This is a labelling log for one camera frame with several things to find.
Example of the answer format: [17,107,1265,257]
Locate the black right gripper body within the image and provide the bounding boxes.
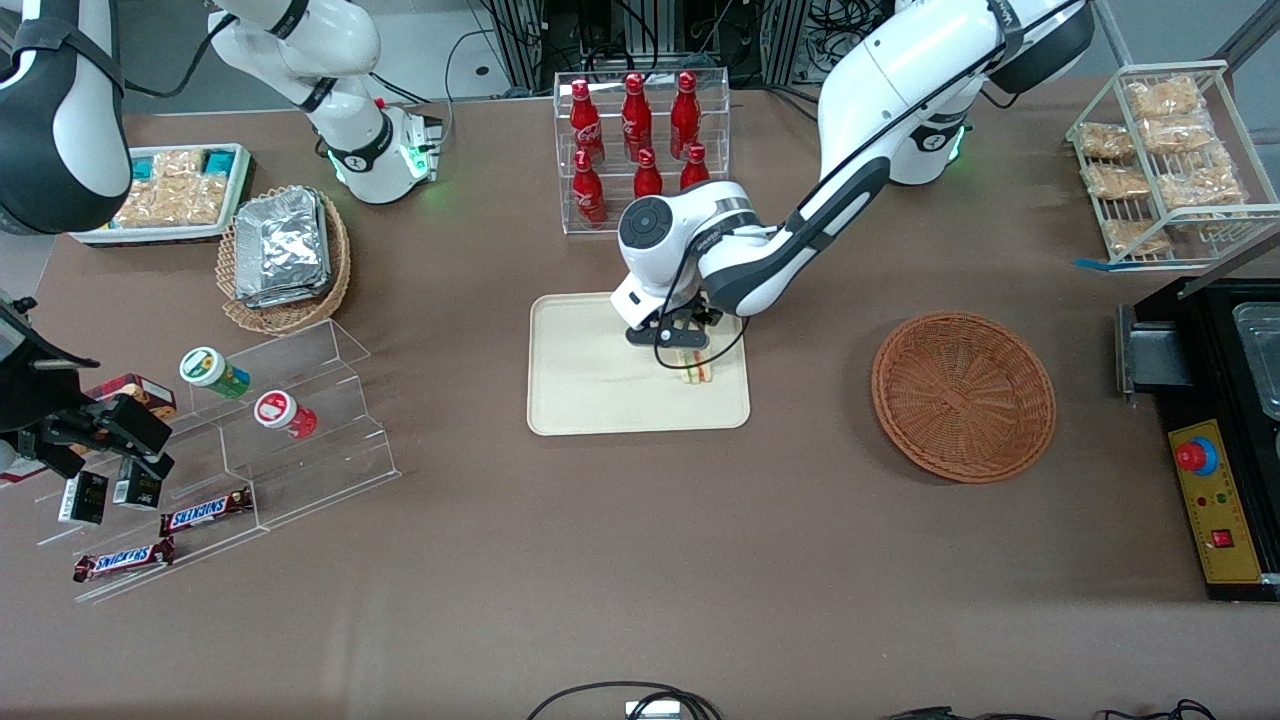
[0,300,99,466]

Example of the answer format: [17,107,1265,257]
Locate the triangular sandwich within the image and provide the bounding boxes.
[672,345,723,387]

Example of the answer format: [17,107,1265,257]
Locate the beige plastic tray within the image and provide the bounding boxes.
[527,287,751,437]

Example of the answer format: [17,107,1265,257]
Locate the white rectangular snack tray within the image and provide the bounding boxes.
[68,143,256,247]

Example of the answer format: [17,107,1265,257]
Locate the light tan wicker basket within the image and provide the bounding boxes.
[216,185,353,336]

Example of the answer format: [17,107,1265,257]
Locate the brown round wicker basket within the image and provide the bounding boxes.
[871,311,1058,485]

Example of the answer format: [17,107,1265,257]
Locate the red brown carton box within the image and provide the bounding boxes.
[85,373,178,421]

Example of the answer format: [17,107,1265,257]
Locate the small black box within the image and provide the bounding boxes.
[112,458,164,511]
[57,470,109,527]

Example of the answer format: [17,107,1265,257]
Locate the green snack cup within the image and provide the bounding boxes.
[179,346,253,400]

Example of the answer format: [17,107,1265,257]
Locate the brown snickers bar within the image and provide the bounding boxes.
[160,486,254,537]
[72,538,177,584]

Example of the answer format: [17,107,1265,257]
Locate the red snack cup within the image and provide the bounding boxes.
[253,390,319,440]

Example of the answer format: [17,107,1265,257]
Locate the clear acrylic bottle rack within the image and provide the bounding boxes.
[553,68,731,236]

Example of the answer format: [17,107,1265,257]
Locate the clear acrylic stepped display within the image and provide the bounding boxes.
[35,318,403,604]

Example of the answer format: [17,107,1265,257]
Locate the silver foil packet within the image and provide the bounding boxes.
[235,188,329,293]
[236,270,333,310]

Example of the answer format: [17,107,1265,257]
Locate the beige cracker packets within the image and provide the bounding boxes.
[113,150,233,228]

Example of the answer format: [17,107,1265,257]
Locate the wrapped bread packet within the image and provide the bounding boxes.
[1155,165,1246,211]
[1076,122,1137,161]
[1128,78,1203,121]
[1138,115,1217,156]
[1082,163,1151,201]
[1103,218,1173,257]

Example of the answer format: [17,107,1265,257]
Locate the black machine housing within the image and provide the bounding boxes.
[1115,275,1280,603]

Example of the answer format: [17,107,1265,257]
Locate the yellow control panel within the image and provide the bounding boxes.
[1168,418,1266,586]

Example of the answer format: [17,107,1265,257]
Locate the clear plastic container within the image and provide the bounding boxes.
[1232,300,1280,421]

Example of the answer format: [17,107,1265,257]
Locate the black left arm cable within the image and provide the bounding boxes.
[654,0,1089,373]

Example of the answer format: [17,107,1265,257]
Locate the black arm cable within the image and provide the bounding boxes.
[654,0,1089,373]
[118,10,241,101]

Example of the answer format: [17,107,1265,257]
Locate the metal frame with cables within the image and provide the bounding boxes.
[480,0,901,93]

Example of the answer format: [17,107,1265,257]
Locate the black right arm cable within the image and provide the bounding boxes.
[118,10,241,101]

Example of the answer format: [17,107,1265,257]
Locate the black looped cable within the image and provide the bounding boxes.
[527,682,723,720]

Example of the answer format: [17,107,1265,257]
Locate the grey metal bracket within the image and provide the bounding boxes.
[1115,303,1196,399]

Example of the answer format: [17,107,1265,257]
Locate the white wire rack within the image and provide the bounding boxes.
[1066,60,1280,266]

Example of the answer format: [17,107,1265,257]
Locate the grey aluminium frame bar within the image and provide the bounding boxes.
[1178,225,1280,301]

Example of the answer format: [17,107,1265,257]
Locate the thin black cable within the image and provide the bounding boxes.
[880,698,1219,720]

